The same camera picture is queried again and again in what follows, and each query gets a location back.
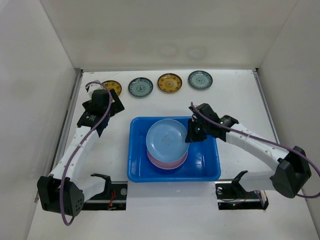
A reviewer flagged yellow patterned plate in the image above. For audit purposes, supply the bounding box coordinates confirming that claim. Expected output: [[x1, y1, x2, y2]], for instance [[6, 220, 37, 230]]
[[157, 73, 183, 94], [102, 80, 122, 96]]

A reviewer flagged blue white patterned plate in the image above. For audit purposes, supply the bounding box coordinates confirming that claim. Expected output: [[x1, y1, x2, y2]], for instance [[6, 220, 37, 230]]
[[128, 77, 154, 98], [188, 70, 214, 91]]

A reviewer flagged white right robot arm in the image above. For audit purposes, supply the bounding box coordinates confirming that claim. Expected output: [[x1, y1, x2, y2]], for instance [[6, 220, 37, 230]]
[[185, 103, 313, 199]]

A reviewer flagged pink plastic plate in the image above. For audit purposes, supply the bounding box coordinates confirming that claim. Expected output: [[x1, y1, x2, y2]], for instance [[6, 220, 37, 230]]
[[146, 150, 188, 170]]

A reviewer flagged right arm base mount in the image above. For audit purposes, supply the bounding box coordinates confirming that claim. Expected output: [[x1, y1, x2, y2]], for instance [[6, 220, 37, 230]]
[[215, 180, 269, 211]]

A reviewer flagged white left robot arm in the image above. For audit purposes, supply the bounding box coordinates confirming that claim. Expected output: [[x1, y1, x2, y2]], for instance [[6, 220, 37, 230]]
[[37, 89, 125, 226]]

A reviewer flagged blue plastic bin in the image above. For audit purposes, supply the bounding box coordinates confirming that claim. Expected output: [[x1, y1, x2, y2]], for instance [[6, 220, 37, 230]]
[[127, 116, 221, 183]]

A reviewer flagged light blue plastic plate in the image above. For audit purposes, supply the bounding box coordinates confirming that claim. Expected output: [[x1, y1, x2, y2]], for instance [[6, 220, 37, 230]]
[[146, 118, 189, 163]]

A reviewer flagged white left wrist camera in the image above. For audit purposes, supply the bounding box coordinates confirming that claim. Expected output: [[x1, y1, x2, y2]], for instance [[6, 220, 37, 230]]
[[85, 84, 97, 94]]

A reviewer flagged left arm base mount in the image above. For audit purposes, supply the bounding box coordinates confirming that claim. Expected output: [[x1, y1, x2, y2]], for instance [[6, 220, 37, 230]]
[[82, 181, 128, 211]]

